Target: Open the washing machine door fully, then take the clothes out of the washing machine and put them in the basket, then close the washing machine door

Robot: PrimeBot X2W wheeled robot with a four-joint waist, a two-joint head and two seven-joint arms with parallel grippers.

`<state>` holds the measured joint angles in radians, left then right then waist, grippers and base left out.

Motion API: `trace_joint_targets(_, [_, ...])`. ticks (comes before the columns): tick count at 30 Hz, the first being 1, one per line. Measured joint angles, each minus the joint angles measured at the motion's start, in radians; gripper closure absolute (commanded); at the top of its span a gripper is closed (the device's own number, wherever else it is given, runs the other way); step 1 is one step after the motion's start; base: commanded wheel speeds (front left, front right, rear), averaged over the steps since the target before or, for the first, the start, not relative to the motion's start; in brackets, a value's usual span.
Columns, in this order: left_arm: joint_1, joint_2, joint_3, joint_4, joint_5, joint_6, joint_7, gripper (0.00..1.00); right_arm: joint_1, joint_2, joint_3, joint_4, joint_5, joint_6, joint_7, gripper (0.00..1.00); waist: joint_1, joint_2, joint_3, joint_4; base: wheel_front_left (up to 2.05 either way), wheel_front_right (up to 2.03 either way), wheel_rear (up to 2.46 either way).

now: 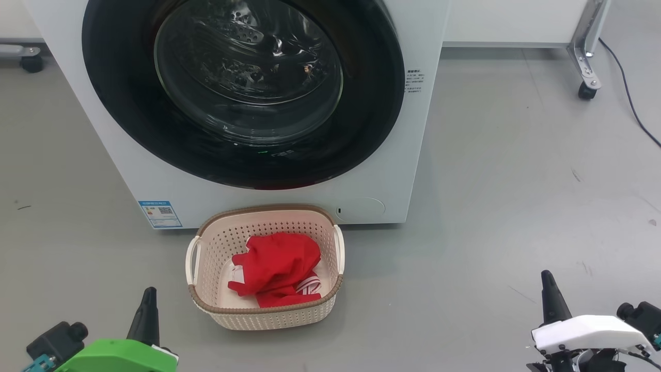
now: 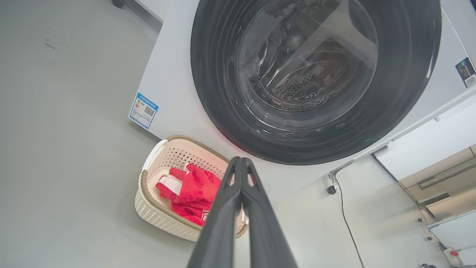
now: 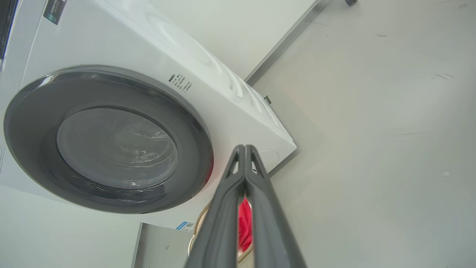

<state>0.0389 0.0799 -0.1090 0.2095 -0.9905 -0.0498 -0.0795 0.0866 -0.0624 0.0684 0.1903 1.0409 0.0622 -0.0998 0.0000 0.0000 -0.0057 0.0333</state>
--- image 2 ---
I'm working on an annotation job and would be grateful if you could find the cream perforated laundry basket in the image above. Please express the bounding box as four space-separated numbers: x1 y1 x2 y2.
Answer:
135 135 249 242

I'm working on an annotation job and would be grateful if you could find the white partition panel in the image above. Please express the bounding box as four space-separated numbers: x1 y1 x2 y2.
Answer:
134 0 172 23
374 93 476 181

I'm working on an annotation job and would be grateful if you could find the small white device red button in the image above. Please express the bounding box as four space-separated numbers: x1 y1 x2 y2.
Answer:
443 247 464 267

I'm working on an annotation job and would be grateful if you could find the black product sticker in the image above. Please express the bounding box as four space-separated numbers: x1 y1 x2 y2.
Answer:
455 57 476 88

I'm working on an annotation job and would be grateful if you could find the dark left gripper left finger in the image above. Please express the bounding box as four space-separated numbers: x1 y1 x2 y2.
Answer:
187 156 243 268

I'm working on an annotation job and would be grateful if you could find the blue energy label sticker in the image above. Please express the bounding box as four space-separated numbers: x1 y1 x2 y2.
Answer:
128 92 159 130

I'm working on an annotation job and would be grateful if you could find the red garment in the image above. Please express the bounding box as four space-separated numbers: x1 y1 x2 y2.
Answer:
155 163 223 226

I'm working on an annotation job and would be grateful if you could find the white front-load washing machine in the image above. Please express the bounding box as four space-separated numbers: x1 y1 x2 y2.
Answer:
128 0 476 209

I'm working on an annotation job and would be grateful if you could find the thin black floor cable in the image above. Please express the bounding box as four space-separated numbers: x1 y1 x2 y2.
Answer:
337 181 367 268

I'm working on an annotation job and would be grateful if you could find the perforated steel washer drum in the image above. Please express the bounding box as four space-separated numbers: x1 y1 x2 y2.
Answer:
257 37 357 112

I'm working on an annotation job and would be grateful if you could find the black round glass washer door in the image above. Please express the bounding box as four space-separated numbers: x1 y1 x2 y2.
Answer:
190 0 442 165

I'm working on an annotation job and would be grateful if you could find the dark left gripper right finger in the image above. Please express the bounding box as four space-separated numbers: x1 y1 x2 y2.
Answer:
241 157 299 268

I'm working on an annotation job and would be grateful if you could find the metal frame leg with caster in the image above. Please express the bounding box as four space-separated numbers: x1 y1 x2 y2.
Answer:
328 143 395 195

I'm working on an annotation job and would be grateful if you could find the light wood cabinet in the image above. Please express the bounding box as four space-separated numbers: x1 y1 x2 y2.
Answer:
398 144 476 220

